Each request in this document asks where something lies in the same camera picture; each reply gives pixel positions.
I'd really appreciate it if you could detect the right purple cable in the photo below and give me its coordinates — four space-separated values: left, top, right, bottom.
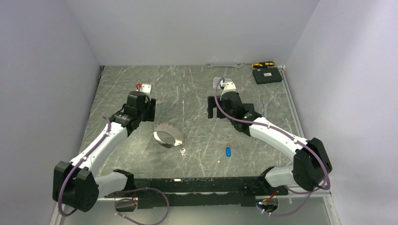
214 77 331 217

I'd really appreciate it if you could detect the white plastic box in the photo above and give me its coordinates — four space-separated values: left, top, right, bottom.
213 77 232 89

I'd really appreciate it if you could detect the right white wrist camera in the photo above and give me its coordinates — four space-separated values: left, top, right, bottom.
219 81 236 95

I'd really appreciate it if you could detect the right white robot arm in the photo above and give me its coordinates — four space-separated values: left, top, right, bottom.
207 91 332 195

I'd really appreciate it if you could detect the black rectangular box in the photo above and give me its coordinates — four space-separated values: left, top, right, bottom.
252 67 283 85

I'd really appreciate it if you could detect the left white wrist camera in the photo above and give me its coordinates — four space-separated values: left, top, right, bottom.
136 83 152 96

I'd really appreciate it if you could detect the metal keyring disc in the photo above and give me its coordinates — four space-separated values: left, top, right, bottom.
153 123 186 156

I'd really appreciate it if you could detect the silver open-end wrench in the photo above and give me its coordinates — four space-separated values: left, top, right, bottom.
206 63 243 69

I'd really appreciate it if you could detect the small silver wrench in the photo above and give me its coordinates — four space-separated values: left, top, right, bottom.
262 101 268 118

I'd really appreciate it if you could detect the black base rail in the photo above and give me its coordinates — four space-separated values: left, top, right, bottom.
106 176 288 209

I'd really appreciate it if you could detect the blue key tag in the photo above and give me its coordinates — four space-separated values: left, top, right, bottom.
225 147 231 157

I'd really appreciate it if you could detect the yellow black screwdriver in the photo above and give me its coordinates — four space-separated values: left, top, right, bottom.
252 61 275 69

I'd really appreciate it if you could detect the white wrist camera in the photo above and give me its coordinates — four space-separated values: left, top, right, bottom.
219 81 236 95
136 83 152 96

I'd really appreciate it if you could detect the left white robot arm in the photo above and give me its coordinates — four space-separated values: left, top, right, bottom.
53 86 156 217

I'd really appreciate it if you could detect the purple cable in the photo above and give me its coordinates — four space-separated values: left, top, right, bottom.
58 116 170 225
214 77 331 217

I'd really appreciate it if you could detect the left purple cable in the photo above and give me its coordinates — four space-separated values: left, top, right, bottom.
58 116 170 225

